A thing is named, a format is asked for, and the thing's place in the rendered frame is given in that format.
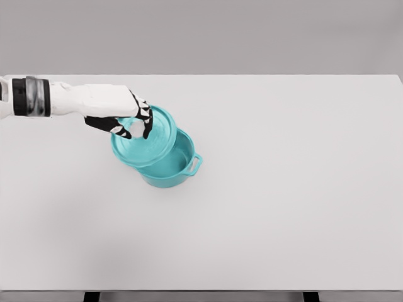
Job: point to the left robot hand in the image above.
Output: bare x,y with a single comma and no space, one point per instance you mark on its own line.
108,100

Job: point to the teal pot lid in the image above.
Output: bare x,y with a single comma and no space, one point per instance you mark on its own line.
151,148

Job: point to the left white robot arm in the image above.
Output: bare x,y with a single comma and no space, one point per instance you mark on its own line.
34,96

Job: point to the teal pot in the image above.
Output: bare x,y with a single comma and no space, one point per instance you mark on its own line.
176,170

